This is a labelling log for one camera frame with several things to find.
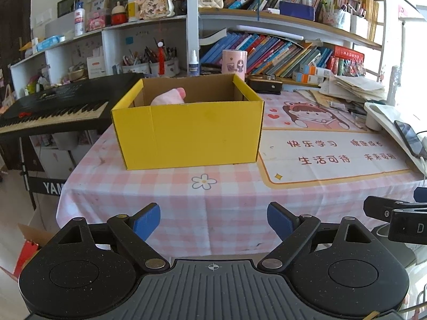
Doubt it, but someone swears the white blue spray bottle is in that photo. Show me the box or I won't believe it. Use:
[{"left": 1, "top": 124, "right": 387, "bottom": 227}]
[{"left": 188, "top": 50, "right": 200, "bottom": 77}]

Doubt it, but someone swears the dark blue box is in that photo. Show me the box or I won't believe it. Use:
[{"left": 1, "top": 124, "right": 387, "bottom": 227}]
[{"left": 279, "top": 1, "right": 316, "bottom": 21}]

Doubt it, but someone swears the white cubby shelf unit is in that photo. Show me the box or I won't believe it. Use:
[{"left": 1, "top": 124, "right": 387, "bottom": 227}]
[{"left": 10, "top": 15, "right": 187, "bottom": 89}]

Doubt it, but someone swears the pink cartoon canister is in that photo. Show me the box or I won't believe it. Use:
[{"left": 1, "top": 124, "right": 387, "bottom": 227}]
[{"left": 222, "top": 49, "right": 248, "bottom": 81}]

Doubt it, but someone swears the yellow cardboard box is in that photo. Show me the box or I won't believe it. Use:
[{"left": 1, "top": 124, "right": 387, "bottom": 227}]
[{"left": 111, "top": 73, "right": 265, "bottom": 170}]

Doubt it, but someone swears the pink checked desktop cloth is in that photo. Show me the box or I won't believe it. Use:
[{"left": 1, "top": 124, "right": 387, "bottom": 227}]
[{"left": 56, "top": 87, "right": 427, "bottom": 257}]

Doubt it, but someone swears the red spray bottle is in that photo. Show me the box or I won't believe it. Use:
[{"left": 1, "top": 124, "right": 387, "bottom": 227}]
[{"left": 157, "top": 42, "right": 166, "bottom": 75}]

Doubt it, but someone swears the red paper bag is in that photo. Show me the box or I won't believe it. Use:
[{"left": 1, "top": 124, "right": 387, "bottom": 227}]
[{"left": 13, "top": 240, "right": 40, "bottom": 279}]

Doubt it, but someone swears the white pen holder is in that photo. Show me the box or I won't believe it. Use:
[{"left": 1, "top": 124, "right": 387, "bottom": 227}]
[
  {"left": 329, "top": 8, "right": 351, "bottom": 34},
  {"left": 350, "top": 15, "right": 369, "bottom": 39}
]

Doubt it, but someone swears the pink plush toy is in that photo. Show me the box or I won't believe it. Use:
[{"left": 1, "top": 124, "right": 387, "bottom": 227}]
[{"left": 150, "top": 87, "right": 185, "bottom": 105}]

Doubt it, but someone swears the black keyboard stand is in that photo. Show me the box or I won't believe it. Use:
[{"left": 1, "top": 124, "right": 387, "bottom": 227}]
[{"left": 18, "top": 133, "right": 101, "bottom": 210}]

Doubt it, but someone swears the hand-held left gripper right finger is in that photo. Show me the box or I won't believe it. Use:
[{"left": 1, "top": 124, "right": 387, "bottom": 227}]
[{"left": 261, "top": 202, "right": 374, "bottom": 272}]

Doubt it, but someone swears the pink gift box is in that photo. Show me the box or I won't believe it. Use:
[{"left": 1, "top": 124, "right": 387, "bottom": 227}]
[{"left": 87, "top": 10, "right": 110, "bottom": 32}]

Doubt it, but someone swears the black wooden box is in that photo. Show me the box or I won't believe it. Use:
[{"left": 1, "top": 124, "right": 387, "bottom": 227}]
[{"left": 246, "top": 75, "right": 283, "bottom": 94}]

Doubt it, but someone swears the printed cartoon desk mat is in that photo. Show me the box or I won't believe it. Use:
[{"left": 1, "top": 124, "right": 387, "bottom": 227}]
[{"left": 257, "top": 90, "right": 424, "bottom": 190}]

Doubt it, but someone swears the long row of blue books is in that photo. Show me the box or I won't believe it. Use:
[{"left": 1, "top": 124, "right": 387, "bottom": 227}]
[{"left": 200, "top": 31, "right": 334, "bottom": 79}]

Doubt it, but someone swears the yellow paper booklet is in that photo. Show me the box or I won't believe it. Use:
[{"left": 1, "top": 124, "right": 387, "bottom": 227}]
[{"left": 294, "top": 88, "right": 334, "bottom": 107}]

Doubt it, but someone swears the orange white carton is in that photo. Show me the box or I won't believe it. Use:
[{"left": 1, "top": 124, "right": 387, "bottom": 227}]
[
  {"left": 298, "top": 63, "right": 331, "bottom": 75},
  {"left": 294, "top": 72, "right": 325, "bottom": 84}
]

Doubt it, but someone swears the black smartphone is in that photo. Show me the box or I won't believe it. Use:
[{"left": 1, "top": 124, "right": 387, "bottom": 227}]
[{"left": 394, "top": 120, "right": 427, "bottom": 158}]

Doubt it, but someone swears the black framed picture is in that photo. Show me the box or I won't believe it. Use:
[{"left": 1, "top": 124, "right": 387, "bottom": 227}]
[{"left": 57, "top": 0, "right": 80, "bottom": 18}]

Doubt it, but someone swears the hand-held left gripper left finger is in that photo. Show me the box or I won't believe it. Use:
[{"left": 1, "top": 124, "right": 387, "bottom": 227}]
[{"left": 52, "top": 203, "right": 169, "bottom": 272}]

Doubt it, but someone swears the white drawing board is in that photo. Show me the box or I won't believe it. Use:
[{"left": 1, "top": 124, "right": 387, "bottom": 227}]
[{"left": 377, "top": 107, "right": 427, "bottom": 174}]

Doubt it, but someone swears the white bottle blue cap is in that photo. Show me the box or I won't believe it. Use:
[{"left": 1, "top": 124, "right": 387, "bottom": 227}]
[{"left": 74, "top": 1, "right": 85, "bottom": 37}]

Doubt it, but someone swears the colourful pen pack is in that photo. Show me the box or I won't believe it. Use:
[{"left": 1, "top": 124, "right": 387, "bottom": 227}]
[{"left": 338, "top": 58, "right": 366, "bottom": 77}]

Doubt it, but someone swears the dark wooden door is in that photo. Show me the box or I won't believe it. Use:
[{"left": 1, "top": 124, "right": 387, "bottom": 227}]
[{"left": 0, "top": 0, "right": 34, "bottom": 84}]

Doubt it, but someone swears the thick red dictionary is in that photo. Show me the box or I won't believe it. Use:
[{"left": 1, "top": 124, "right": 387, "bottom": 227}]
[{"left": 334, "top": 45, "right": 365, "bottom": 60}]

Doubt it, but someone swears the small white carton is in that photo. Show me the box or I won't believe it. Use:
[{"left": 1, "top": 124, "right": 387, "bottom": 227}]
[{"left": 87, "top": 56, "right": 106, "bottom": 79}]

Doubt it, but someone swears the white pencil pot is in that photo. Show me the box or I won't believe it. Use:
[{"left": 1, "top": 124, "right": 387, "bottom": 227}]
[{"left": 122, "top": 62, "right": 151, "bottom": 75}]

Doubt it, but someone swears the blue tissue pack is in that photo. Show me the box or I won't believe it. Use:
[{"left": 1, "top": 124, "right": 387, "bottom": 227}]
[{"left": 36, "top": 35, "right": 65, "bottom": 52}]

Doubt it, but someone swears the white bookshelf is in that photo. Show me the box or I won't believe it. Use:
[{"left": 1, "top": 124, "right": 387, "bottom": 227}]
[{"left": 186, "top": 0, "right": 388, "bottom": 84}]

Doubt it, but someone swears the white desk lamp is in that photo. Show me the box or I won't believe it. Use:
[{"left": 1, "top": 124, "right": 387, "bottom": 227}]
[{"left": 363, "top": 20, "right": 404, "bottom": 132}]

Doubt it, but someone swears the black electronic keyboard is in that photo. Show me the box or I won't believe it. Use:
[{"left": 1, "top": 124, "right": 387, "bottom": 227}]
[{"left": 0, "top": 73, "right": 145, "bottom": 137}]

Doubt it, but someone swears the stack of loose papers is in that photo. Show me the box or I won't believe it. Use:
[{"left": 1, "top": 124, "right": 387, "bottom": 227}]
[{"left": 318, "top": 73, "right": 386, "bottom": 102}]

